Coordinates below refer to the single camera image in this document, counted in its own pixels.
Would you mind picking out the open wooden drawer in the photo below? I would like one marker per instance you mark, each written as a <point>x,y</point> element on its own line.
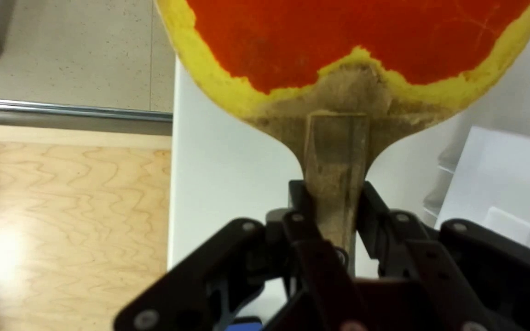
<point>83,211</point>

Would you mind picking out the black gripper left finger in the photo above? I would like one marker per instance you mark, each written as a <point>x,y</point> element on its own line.
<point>229,270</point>

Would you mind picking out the red table tennis racket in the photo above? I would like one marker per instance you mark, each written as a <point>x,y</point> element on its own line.
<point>337,81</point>

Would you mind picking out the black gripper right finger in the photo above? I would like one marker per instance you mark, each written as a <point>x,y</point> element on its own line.
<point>470,274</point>

